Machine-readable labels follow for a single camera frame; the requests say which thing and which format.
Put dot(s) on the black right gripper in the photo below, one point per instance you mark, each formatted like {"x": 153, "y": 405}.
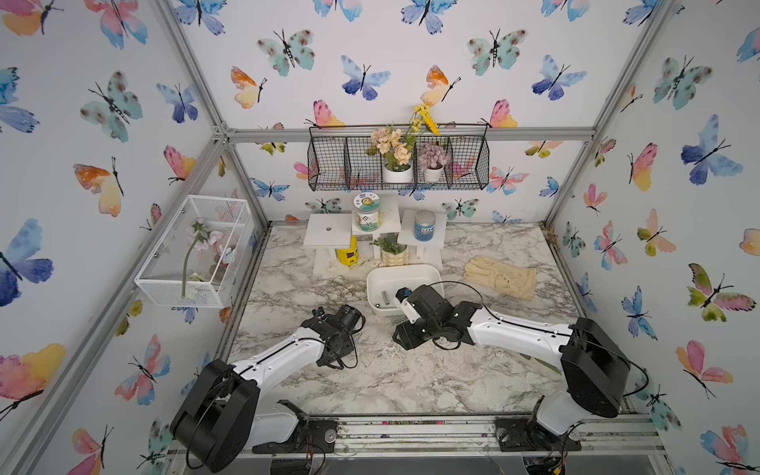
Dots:
{"x": 404, "y": 338}

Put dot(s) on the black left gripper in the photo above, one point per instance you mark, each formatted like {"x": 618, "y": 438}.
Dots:
{"x": 348, "y": 347}

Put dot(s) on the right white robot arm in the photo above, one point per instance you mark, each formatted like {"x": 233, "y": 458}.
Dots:
{"x": 595, "y": 370}

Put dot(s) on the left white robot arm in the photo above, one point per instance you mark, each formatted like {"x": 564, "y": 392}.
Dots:
{"x": 222, "y": 415}

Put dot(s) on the white plastic storage box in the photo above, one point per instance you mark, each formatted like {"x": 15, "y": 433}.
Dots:
{"x": 391, "y": 279}

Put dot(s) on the small potted green plant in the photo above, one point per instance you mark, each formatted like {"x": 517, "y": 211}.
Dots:
{"x": 392, "y": 252}

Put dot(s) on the beige work glove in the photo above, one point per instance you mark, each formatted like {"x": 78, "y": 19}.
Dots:
{"x": 505, "y": 279}

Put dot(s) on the blue can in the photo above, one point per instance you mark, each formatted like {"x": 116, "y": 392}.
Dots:
{"x": 424, "y": 225}

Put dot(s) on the white tiered display stand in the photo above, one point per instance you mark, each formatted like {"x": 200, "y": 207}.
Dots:
{"x": 327, "y": 234}

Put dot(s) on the green lidded white jar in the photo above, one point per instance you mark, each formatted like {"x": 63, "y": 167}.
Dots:
{"x": 367, "y": 217}

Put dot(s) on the purple flowers in white pot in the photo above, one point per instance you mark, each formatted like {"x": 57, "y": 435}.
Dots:
{"x": 433, "y": 159}

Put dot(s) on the artificial pink flower stem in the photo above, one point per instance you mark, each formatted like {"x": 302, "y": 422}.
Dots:
{"x": 201, "y": 238}

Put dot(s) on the peach flowers in white pot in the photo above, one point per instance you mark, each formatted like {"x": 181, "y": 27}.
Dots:
{"x": 394, "y": 148}

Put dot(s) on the yellow artificial flower sprig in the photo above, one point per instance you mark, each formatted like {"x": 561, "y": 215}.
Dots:
{"x": 422, "y": 121}

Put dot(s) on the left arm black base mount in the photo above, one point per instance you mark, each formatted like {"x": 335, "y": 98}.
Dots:
{"x": 285, "y": 428}

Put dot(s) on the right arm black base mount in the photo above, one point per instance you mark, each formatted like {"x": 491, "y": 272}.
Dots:
{"x": 524, "y": 434}

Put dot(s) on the white mesh wall box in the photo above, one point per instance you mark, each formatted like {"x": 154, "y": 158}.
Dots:
{"x": 195, "y": 261}

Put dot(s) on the black wire wall basket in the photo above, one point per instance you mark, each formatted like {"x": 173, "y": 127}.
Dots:
{"x": 337, "y": 159}

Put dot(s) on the aluminium front rail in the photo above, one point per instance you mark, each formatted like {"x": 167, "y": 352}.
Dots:
{"x": 472, "y": 435}

